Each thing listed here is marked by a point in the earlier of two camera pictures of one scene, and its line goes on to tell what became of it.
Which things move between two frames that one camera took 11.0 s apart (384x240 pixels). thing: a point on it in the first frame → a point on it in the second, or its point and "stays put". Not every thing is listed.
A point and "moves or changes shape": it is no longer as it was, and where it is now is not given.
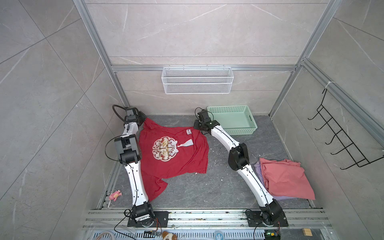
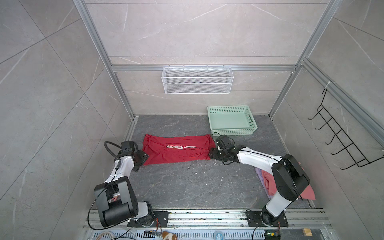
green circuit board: x=272 y=235 stays put
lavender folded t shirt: x=259 y=171 stays put
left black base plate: x=160 y=220 stays put
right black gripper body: x=199 y=125 → x=218 y=154
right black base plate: x=255 y=220 stays put
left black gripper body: x=140 y=117 → x=140 y=158
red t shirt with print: x=167 y=154 moves or changes shape
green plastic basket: x=234 y=119 stays put
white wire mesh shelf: x=195 y=80 stays put
